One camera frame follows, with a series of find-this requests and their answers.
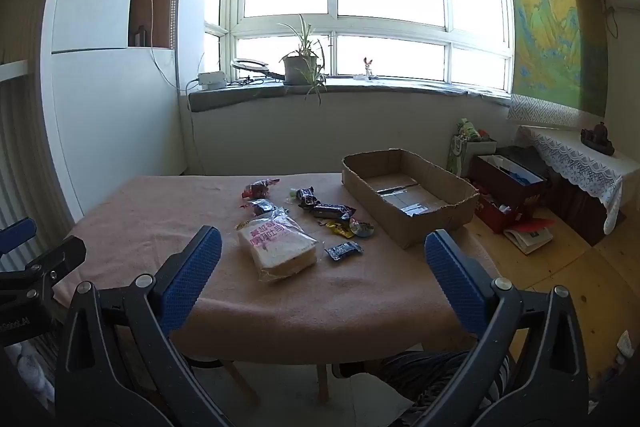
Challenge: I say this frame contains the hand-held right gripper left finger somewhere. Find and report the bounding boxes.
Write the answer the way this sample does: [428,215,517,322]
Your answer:
[55,225,226,427]

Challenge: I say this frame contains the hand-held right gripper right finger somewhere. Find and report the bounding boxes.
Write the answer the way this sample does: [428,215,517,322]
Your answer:
[415,229,591,427]

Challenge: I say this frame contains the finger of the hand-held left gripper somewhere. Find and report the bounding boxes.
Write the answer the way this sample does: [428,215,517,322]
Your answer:
[0,236,87,308]
[0,217,37,260]

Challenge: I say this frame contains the sliced bread packet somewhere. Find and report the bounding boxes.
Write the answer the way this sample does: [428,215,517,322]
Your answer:
[236,207,319,284]

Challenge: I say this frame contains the small dark snack packet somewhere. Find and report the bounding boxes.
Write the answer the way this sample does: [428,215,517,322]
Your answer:
[240,198,278,218]

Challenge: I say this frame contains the cardboard box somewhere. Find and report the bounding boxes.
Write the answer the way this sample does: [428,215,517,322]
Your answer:
[341,149,481,250]

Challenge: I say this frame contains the red dark cake packet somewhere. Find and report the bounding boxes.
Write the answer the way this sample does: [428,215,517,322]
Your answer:
[241,178,281,200]

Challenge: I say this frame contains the pink blanket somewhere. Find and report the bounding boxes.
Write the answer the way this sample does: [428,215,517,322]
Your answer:
[52,172,496,365]

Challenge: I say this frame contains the small red box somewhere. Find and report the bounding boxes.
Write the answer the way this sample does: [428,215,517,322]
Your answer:
[475,194,531,234]

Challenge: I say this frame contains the person's striped trouser leg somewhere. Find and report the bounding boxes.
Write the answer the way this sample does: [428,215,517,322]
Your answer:
[372,349,516,427]

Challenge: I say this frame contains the open book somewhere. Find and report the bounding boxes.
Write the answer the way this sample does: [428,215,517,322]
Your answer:
[502,224,554,256]

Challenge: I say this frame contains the large red box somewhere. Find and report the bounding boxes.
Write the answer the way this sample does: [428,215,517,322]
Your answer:
[470,153,548,208]

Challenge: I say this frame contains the blue snack packet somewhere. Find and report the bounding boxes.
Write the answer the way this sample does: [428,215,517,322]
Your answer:
[325,241,364,261]

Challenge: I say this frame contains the wooden table leg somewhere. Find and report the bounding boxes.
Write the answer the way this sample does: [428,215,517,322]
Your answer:
[222,359,261,408]
[317,362,333,403]

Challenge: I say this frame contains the yellow candy packet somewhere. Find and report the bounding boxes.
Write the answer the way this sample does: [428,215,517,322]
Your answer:
[320,218,353,239]

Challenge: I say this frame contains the green paper bag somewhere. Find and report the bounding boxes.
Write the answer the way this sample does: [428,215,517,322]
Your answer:
[446,118,498,178]

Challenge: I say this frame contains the dark wooden cabinet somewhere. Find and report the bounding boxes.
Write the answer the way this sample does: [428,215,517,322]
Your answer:
[547,167,608,248]

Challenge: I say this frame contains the white cabinet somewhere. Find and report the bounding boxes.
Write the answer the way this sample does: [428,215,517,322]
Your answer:
[40,0,206,218]

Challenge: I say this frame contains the white lace cloth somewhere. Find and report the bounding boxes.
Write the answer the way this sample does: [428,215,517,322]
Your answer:
[517,125,633,235]

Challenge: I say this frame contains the white power adapter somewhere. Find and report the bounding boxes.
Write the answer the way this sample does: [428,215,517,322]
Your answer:
[197,71,228,90]

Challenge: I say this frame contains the dark carved ornament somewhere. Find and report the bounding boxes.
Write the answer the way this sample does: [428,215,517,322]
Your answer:
[580,121,616,156]

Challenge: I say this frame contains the potted spider plant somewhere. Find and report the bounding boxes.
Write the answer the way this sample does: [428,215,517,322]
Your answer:
[277,13,328,108]

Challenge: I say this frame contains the ring light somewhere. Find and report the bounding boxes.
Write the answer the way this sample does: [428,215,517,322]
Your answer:
[230,58,286,82]

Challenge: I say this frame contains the white cable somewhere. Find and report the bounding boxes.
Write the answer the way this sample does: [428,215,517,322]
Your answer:
[148,0,181,90]

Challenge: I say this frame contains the landscape wall painting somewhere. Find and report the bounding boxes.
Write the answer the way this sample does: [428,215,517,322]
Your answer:
[492,0,608,128]

